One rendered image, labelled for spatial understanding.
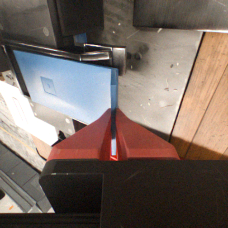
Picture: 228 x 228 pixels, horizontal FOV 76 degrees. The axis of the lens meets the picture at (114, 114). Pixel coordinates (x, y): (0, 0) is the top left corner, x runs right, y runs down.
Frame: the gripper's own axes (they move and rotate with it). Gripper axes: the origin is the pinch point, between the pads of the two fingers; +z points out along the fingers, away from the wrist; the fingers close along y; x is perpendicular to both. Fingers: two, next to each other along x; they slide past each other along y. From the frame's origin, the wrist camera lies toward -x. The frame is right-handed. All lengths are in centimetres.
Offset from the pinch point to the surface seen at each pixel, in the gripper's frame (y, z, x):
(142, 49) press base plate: -3.7, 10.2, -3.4
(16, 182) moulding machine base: 295, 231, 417
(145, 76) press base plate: -4.4, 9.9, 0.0
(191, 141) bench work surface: -11.6, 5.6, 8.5
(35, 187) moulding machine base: 232, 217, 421
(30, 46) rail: 8.9, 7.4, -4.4
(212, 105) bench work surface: -12.0, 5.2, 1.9
